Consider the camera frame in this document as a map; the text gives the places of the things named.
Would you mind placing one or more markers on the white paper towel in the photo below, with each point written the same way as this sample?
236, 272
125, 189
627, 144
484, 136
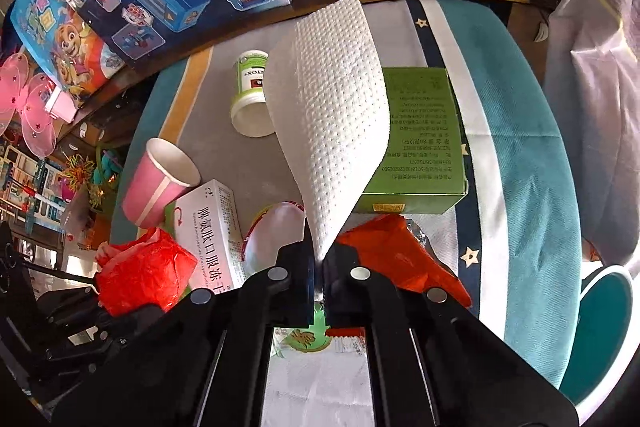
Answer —
330, 107

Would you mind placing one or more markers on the pink butterfly wings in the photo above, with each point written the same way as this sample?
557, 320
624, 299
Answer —
30, 107

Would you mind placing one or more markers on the toy playset box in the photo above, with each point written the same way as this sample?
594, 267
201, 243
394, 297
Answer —
25, 187

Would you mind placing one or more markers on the red plastic bag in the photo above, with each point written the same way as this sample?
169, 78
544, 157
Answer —
145, 272

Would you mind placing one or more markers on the white medicine box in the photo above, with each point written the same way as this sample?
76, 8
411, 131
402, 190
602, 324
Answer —
210, 232

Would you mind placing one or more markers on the red-rimmed plastic lid orange print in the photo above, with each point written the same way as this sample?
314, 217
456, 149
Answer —
275, 232

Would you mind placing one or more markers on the teal striped star tablecloth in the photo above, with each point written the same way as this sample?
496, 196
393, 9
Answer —
525, 182

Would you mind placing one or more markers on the teal plastic basin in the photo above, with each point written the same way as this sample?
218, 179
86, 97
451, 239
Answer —
600, 332

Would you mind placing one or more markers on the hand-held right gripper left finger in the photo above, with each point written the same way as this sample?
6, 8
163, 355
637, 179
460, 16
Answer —
302, 297

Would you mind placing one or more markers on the green printed snack packet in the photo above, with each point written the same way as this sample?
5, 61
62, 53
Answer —
300, 339

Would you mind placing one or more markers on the pink paper cup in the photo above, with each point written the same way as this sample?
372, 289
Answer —
150, 192

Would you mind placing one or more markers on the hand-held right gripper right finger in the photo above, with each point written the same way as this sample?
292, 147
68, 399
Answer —
331, 297

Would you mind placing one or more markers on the red plastic wrapper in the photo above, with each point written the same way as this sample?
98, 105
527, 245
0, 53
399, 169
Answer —
395, 252

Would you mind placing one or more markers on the cartoon dog toy box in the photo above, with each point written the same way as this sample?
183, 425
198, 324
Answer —
55, 37

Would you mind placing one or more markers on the colourful tinsel toy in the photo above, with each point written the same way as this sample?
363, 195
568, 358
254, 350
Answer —
92, 182

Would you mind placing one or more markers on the purple cloth cover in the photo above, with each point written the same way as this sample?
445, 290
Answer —
600, 82

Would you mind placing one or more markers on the green cardboard box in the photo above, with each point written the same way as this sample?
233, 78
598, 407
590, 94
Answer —
425, 132

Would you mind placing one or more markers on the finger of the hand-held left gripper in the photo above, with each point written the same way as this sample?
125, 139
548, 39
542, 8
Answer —
60, 272
100, 324

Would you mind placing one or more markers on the white bottle green label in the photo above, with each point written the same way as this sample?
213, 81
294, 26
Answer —
247, 107

